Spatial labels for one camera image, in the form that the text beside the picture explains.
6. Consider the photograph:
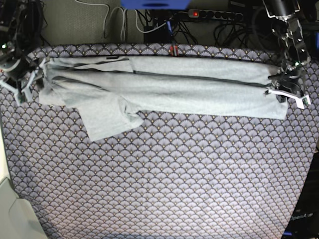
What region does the blue box overhead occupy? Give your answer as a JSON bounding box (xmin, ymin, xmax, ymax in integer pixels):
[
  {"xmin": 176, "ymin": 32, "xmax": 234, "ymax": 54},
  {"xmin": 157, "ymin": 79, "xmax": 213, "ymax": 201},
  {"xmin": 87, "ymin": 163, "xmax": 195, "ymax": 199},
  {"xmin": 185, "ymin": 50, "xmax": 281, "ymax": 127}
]
[{"xmin": 120, "ymin": 0, "xmax": 190, "ymax": 9}]

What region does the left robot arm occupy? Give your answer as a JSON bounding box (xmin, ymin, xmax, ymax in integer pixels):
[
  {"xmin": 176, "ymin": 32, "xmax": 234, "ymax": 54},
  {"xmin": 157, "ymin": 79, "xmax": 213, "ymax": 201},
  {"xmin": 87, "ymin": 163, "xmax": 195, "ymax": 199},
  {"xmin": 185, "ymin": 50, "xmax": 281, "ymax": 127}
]
[{"xmin": 261, "ymin": 0, "xmax": 311, "ymax": 109}]

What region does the fan-patterned table cloth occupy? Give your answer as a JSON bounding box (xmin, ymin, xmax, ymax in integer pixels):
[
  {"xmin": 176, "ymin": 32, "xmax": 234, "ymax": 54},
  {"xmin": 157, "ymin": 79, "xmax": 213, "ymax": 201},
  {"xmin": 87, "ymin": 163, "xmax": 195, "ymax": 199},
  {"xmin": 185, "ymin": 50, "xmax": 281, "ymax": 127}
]
[{"xmin": 0, "ymin": 42, "xmax": 319, "ymax": 239}]

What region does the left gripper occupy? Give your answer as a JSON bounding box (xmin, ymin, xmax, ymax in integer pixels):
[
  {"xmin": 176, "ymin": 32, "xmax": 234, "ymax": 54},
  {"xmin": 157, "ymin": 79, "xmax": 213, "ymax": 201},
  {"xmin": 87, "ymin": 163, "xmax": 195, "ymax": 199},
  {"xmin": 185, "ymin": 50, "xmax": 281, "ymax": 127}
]
[{"xmin": 264, "ymin": 68, "xmax": 305, "ymax": 103}]

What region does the black power strip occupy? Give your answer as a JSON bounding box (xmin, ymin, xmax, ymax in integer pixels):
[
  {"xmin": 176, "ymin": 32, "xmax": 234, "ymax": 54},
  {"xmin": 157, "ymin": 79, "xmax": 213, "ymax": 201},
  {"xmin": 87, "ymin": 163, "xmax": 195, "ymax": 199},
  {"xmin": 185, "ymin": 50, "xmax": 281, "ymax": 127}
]
[{"xmin": 187, "ymin": 9, "xmax": 244, "ymax": 21}]

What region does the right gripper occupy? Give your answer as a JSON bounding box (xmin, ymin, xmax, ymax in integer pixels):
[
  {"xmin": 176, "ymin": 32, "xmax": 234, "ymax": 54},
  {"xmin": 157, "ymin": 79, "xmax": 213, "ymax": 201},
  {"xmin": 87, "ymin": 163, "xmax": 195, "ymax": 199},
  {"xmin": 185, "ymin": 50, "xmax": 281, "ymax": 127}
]
[{"xmin": 0, "ymin": 57, "xmax": 49, "ymax": 96}]

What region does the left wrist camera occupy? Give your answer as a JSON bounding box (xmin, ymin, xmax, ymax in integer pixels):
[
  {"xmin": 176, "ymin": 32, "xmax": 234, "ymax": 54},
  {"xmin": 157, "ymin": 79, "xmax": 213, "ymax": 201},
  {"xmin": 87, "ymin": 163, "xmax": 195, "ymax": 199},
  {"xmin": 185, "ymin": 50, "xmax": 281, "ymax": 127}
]
[{"xmin": 276, "ymin": 91, "xmax": 312, "ymax": 110}]

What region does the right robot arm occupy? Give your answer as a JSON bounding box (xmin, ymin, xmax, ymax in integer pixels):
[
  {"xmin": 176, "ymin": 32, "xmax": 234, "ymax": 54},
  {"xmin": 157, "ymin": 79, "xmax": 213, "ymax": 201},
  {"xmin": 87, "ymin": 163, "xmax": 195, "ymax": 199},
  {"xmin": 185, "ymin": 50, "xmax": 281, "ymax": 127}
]
[{"xmin": 0, "ymin": 0, "xmax": 44, "ymax": 98}]

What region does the red black table clamp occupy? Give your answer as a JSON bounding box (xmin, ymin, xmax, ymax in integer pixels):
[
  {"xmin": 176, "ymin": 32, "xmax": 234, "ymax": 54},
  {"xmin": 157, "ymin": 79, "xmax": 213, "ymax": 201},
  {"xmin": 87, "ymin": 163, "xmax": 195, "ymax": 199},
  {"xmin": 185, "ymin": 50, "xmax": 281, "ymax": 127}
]
[{"xmin": 169, "ymin": 44, "xmax": 178, "ymax": 57}]

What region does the light grey T-shirt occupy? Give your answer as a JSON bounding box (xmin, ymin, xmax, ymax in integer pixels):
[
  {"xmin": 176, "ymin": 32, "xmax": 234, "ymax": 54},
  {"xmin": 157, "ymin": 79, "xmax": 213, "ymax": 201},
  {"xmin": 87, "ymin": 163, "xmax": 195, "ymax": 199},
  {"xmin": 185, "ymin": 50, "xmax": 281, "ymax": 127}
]
[{"xmin": 38, "ymin": 56, "xmax": 288, "ymax": 141}]

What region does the white cable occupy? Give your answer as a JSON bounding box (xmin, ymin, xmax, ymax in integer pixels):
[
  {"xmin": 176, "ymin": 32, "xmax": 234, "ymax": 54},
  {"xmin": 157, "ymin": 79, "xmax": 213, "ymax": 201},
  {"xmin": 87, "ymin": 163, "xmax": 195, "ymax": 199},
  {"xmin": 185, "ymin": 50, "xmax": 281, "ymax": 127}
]
[{"xmin": 74, "ymin": 0, "xmax": 167, "ymax": 40}]

